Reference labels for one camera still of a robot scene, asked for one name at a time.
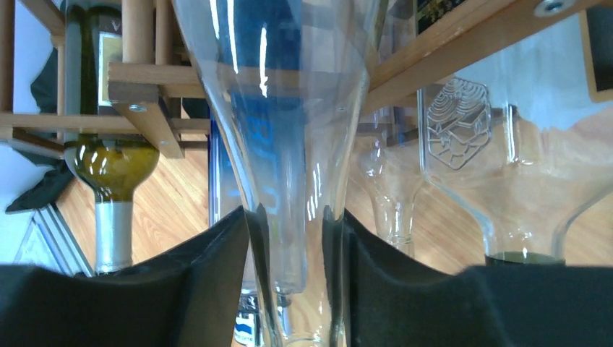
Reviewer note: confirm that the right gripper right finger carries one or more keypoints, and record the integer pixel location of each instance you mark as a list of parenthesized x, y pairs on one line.
[(387, 298)]

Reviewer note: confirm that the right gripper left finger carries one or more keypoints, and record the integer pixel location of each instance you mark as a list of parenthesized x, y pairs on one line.
[(186, 296)]

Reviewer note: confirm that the dark green wine bottle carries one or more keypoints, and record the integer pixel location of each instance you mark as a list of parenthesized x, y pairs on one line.
[(113, 166)]

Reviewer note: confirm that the clear tall wine bottle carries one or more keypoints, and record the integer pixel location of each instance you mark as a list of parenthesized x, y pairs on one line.
[(282, 143)]

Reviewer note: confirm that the brown wooden wine rack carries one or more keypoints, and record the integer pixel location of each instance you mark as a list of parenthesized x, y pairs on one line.
[(422, 42)]

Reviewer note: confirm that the black cloth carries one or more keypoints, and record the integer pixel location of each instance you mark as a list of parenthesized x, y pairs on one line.
[(58, 178)]

